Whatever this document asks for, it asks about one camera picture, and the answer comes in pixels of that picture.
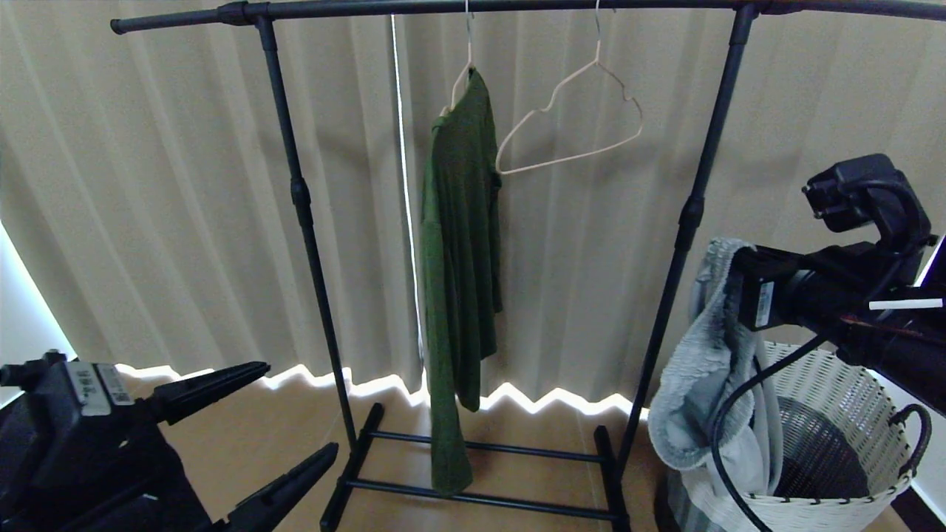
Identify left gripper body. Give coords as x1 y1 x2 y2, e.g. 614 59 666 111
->
0 350 217 532

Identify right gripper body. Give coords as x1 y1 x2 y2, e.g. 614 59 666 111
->
728 242 946 416

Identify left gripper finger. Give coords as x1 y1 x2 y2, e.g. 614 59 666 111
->
220 442 340 532
152 361 271 426

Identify pale grey shorts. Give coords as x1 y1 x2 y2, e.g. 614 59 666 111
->
647 237 785 532

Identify green long-sleeved shirt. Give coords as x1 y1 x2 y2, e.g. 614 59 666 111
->
419 68 506 497

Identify pink clothes hanger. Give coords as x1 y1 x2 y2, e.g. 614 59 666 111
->
495 0 644 176
440 0 478 119

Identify white laundry basket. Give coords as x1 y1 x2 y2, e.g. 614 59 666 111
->
661 340 933 532

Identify black clothes rack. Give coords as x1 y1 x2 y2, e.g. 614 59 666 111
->
109 0 946 532

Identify beige curtain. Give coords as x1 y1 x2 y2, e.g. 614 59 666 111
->
0 0 946 416

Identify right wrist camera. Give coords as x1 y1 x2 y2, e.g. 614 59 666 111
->
802 153 934 253

